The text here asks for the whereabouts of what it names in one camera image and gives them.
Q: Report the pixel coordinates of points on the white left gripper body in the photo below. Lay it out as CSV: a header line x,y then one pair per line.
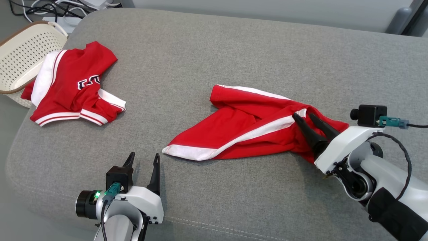
x,y
143,201

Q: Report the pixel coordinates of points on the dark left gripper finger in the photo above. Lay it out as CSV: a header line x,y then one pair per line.
x,y
130,160
155,180

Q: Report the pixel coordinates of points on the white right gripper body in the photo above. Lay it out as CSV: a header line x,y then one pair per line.
x,y
347,140

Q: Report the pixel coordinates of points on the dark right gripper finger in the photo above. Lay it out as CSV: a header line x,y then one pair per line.
x,y
326,129
312,139

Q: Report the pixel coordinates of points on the red shorts white stripe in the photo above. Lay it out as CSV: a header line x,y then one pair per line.
x,y
247,130

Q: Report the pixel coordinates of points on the red basketball jersey white trim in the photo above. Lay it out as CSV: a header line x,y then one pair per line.
x,y
73,93

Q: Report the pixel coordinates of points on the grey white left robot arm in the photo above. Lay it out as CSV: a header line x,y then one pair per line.
x,y
118,227

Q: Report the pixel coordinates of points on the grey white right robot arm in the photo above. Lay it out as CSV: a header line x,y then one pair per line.
x,y
391,180

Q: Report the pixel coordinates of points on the grey fabric sofa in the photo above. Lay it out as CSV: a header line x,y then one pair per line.
x,y
214,60

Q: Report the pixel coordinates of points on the grey partition foot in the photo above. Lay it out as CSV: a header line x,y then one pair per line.
x,y
398,21

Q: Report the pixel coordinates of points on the cream perforated laundry basket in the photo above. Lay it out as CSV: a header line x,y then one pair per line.
x,y
23,57

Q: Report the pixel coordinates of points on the white power strip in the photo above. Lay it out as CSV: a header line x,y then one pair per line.
x,y
53,21
95,3

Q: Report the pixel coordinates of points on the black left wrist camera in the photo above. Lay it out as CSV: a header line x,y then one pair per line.
x,y
118,175

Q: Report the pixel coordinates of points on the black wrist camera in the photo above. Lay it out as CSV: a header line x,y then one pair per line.
x,y
118,175
369,115

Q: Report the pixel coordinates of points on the teal left camera connector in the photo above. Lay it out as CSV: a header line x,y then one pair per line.
x,y
112,192

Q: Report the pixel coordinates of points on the teal camera connector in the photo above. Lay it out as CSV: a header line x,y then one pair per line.
x,y
112,192
394,122

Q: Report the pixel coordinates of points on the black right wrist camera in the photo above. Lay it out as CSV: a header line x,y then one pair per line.
x,y
369,115

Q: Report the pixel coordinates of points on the teal right camera connector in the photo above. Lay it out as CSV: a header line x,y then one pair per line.
x,y
394,122

